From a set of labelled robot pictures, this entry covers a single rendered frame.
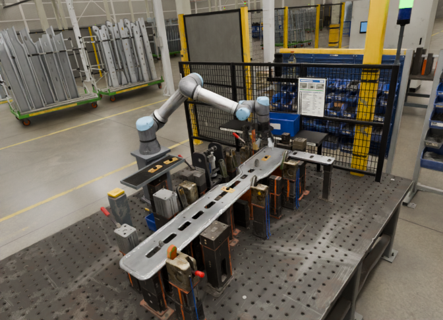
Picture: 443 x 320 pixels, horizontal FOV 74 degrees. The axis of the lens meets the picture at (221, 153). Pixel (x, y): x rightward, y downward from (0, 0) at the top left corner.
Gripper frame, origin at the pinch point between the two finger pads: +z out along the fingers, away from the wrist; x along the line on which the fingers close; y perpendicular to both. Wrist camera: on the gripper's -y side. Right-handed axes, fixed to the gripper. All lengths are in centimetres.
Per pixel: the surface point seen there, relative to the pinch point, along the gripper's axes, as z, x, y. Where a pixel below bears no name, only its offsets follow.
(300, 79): -34, 1, -55
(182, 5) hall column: -109, -542, -529
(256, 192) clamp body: 6.0, 17.2, 43.3
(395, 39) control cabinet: 6, -14, -634
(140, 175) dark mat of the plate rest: -9, -35, 78
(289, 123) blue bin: -4.5, 0.8, -36.9
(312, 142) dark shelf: 6.0, 20.4, -32.4
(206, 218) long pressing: 7, 6, 74
